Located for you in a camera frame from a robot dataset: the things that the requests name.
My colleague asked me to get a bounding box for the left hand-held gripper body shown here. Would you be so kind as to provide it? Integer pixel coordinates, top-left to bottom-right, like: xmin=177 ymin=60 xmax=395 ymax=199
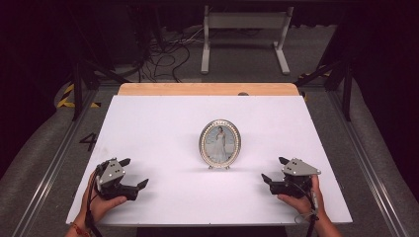
xmin=94 ymin=157 xmax=140 ymax=201

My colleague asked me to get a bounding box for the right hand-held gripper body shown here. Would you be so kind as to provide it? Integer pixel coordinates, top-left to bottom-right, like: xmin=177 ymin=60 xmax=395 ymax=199
xmin=269 ymin=157 xmax=322 ymax=199

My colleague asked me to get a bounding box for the oval silver picture frame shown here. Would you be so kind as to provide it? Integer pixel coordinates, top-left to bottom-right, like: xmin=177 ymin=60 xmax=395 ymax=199
xmin=198 ymin=118 xmax=242 ymax=171

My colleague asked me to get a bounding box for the person's right hand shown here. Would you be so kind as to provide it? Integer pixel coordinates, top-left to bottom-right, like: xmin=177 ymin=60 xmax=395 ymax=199
xmin=277 ymin=174 xmax=326 ymax=221

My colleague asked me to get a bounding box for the person's left hand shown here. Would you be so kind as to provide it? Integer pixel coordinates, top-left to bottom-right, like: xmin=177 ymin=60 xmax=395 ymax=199
xmin=76 ymin=172 xmax=128 ymax=229

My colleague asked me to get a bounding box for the white table sheet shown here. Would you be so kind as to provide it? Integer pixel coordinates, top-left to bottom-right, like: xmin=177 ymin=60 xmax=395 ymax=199
xmin=65 ymin=95 xmax=354 ymax=227

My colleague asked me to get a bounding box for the black metal stand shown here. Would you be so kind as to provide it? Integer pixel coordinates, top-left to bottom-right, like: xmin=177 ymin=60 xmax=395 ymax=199
xmin=293 ymin=60 xmax=356 ymax=122
xmin=67 ymin=9 xmax=131 ymax=122

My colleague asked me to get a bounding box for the yellow black hazard tape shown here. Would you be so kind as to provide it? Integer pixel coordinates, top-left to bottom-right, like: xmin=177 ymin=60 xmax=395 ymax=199
xmin=296 ymin=64 xmax=333 ymax=81
xmin=56 ymin=83 xmax=102 ymax=110

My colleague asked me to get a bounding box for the wooden table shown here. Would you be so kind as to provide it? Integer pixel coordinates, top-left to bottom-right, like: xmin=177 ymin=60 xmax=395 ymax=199
xmin=118 ymin=82 xmax=300 ymax=97

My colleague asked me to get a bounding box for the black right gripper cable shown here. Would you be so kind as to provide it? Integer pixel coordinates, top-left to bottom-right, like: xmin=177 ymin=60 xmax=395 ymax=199
xmin=292 ymin=182 xmax=321 ymax=237

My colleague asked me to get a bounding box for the white wrist cord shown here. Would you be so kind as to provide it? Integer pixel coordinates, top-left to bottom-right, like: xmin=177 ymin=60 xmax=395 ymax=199
xmin=293 ymin=211 xmax=319 ymax=225

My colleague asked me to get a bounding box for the aluminium floor rail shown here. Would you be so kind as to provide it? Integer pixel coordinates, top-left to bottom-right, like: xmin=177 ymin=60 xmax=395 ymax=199
xmin=12 ymin=88 xmax=100 ymax=237
xmin=329 ymin=90 xmax=410 ymax=237

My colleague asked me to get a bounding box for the red wrist bracelet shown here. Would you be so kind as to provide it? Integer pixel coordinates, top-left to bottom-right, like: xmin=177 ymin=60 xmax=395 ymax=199
xmin=70 ymin=221 xmax=92 ymax=237

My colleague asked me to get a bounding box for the tangle of black floor cables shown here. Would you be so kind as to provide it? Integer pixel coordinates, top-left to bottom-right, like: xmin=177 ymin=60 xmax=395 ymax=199
xmin=136 ymin=28 xmax=211 ymax=83

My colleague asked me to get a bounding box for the white metal stand frame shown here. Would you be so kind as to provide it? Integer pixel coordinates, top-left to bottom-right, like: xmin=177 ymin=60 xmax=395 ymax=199
xmin=201 ymin=5 xmax=294 ymax=76

